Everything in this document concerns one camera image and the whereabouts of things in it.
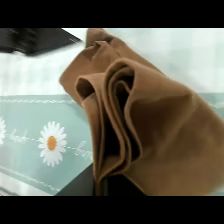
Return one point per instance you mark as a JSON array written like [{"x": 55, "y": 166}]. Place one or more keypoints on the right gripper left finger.
[{"x": 83, "y": 185}]

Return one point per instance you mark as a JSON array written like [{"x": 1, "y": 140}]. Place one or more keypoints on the brown garment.
[{"x": 160, "y": 126}]

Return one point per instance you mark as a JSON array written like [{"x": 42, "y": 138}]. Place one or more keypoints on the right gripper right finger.
[{"x": 121, "y": 186}]

